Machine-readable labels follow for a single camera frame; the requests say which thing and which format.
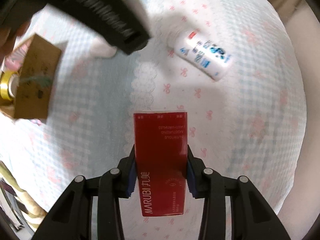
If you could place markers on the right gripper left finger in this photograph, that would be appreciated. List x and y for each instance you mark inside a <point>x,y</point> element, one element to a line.
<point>71,215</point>

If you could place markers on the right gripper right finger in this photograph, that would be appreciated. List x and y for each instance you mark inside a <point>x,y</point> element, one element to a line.
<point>251,215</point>

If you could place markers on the white blue labelled bottle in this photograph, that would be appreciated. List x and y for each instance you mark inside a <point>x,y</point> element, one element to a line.
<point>201,51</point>

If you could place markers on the red Marubi carton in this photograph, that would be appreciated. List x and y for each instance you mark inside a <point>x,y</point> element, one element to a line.
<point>161,146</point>

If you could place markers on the yellow packing tape roll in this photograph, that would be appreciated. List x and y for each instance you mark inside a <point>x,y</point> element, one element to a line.
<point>9,86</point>

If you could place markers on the person's left hand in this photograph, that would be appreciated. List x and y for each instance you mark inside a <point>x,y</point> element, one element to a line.
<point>8,40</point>

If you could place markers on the checked floral bedspread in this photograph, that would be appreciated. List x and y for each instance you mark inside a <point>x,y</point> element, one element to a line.
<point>250,123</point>

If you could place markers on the brown cardboard box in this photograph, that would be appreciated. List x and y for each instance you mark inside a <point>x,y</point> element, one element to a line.
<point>35,60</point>

